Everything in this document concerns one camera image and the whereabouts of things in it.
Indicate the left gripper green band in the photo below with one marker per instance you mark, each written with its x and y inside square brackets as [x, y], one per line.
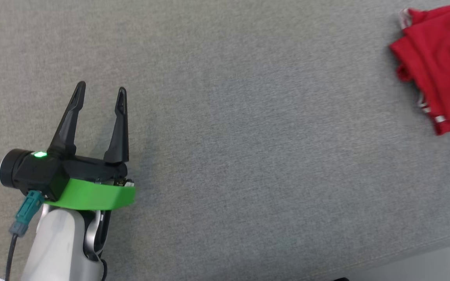
[92, 195]

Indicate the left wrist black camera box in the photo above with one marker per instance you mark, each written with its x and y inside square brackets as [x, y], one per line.
[29, 171]

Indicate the grey fabric sofa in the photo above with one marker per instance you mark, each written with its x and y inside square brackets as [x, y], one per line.
[248, 136]

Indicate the red and white shirt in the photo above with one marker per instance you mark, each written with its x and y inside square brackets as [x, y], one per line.
[443, 58]

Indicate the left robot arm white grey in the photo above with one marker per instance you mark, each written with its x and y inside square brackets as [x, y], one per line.
[61, 246]

